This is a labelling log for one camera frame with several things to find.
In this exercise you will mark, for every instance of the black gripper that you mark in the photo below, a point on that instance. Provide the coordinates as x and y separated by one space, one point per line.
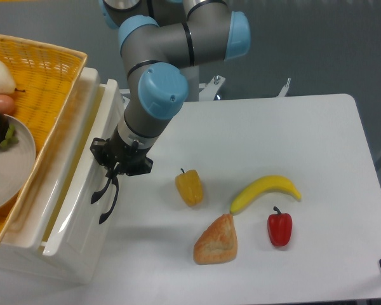
120 158

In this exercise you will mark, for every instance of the white drawer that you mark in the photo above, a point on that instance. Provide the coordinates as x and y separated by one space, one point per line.
108 216
77 230

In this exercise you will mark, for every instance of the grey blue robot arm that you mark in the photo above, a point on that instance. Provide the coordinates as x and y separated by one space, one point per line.
157 39

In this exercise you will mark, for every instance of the white drawer cabinet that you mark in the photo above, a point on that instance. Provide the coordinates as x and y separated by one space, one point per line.
23 244

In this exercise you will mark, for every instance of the yellow bell pepper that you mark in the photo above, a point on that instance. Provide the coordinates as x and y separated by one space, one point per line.
190 187

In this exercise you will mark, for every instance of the yellow woven basket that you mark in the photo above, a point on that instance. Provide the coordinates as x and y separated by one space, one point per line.
48 74

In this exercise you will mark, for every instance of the grey plate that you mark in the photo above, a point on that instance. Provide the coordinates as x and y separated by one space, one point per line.
16 162

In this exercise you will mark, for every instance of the triangular pastry bread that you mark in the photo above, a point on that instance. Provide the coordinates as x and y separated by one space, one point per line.
218 243

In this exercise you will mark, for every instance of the brown egg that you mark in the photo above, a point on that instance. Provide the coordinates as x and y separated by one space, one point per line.
7 105

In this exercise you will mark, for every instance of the yellow banana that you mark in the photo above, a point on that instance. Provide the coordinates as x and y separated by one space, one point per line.
265 184

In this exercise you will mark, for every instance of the red bell pepper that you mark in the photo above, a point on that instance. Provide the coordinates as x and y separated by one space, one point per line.
279 226

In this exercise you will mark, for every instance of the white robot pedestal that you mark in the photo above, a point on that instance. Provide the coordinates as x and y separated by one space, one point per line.
192 76

